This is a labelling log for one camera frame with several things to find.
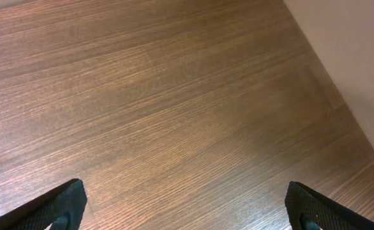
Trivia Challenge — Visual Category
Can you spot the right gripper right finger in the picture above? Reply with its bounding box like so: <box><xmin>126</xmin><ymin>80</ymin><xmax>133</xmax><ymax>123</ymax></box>
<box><xmin>285</xmin><ymin>181</ymin><xmax>374</xmax><ymax>230</ymax></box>

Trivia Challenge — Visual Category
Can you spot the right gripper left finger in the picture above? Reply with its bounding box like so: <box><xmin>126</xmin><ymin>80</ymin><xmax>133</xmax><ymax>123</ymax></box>
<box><xmin>0</xmin><ymin>178</ymin><xmax>87</xmax><ymax>230</ymax></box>

